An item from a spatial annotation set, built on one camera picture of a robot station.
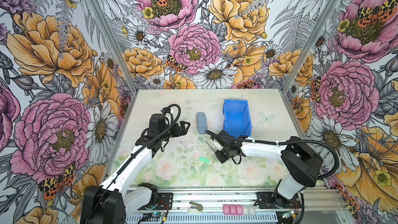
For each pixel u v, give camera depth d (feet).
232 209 2.33
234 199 2.50
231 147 2.18
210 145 3.02
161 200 2.41
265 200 2.44
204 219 3.66
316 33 2.94
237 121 3.45
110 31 2.93
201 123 3.26
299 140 1.61
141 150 1.75
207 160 2.81
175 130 2.39
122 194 1.40
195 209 2.33
